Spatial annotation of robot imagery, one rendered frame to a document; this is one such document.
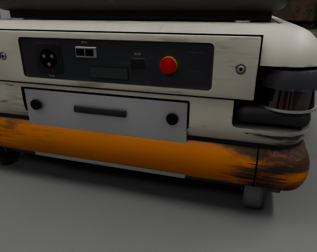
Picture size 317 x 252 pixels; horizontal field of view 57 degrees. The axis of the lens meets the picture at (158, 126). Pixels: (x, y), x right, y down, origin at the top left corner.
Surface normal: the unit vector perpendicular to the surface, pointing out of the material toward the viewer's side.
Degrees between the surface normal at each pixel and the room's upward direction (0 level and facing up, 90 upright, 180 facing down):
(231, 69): 90
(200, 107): 90
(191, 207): 0
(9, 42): 90
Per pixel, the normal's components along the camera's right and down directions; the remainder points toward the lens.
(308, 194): 0.00, -0.93
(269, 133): -0.29, 0.45
